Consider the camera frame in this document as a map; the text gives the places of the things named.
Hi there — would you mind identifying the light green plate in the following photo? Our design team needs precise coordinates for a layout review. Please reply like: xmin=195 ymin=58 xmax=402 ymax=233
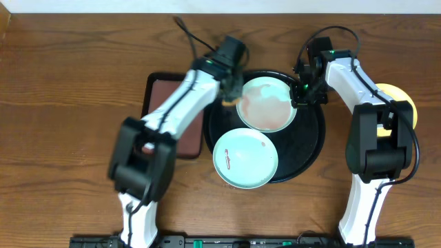
xmin=236 ymin=76 xmax=297 ymax=133
xmin=213 ymin=128 xmax=278 ymax=189

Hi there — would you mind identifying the yellow plate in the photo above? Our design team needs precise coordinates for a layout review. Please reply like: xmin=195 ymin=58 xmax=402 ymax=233
xmin=376 ymin=83 xmax=418 ymax=138

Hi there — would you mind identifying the orange green sponge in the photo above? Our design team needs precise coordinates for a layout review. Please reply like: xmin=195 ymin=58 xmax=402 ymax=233
xmin=221 ymin=97 xmax=241 ymax=107

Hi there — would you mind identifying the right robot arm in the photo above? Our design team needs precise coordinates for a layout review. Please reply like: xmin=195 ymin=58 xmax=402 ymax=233
xmin=290 ymin=37 xmax=419 ymax=247

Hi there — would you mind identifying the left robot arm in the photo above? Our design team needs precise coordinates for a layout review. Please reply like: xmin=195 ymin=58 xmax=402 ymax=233
xmin=107 ymin=37 xmax=249 ymax=247

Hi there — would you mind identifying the round black tray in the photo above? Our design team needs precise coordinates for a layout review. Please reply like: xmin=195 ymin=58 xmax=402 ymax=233
xmin=203 ymin=71 xmax=325 ymax=183

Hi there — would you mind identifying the black rectangular tray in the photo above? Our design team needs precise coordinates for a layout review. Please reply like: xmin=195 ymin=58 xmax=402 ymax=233
xmin=141 ymin=72 xmax=204 ymax=159

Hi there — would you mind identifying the light green plate front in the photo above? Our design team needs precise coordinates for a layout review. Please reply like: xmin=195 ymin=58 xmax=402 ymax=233
xmin=213 ymin=128 xmax=278 ymax=189

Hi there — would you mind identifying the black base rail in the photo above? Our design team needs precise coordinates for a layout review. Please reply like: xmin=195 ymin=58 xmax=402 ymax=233
xmin=68 ymin=234 xmax=414 ymax=248

